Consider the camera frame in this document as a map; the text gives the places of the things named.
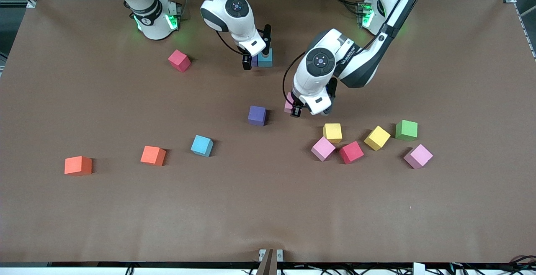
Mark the orange foam cube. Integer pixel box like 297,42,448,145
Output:
64,156,93,176
140,146,167,167

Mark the green foam cube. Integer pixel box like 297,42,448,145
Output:
395,120,418,142

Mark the red foam cube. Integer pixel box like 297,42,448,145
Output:
339,141,365,164
168,49,192,73

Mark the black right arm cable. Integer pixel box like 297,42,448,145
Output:
214,28,247,56

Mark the blue foam cube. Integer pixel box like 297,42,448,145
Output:
257,48,273,68
191,135,214,158

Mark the metal bracket with brown post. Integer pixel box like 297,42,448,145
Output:
258,249,284,275

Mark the brown paper table cover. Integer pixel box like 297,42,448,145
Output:
0,0,536,264

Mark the yellow foam cube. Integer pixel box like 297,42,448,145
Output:
363,125,392,151
322,123,343,144

